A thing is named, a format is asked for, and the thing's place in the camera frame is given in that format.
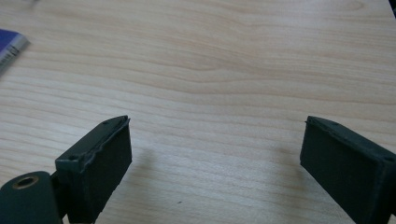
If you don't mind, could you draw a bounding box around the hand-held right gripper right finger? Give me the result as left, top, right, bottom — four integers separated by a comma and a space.
300, 115, 396, 224

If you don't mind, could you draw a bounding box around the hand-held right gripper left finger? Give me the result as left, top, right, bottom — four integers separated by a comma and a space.
54, 115, 133, 224

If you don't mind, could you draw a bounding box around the purple and white box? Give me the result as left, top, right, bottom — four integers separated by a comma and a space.
0, 28, 31, 73

